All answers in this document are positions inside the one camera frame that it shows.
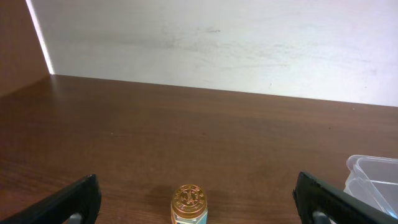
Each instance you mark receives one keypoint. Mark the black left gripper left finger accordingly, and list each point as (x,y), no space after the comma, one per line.
(82,197)

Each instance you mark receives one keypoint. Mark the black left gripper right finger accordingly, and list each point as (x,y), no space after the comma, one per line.
(320,202)

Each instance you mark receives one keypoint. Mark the gold-lidded balm jar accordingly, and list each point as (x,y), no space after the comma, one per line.
(189,205)

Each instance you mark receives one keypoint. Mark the clear plastic container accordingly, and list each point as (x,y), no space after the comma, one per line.
(373,180)

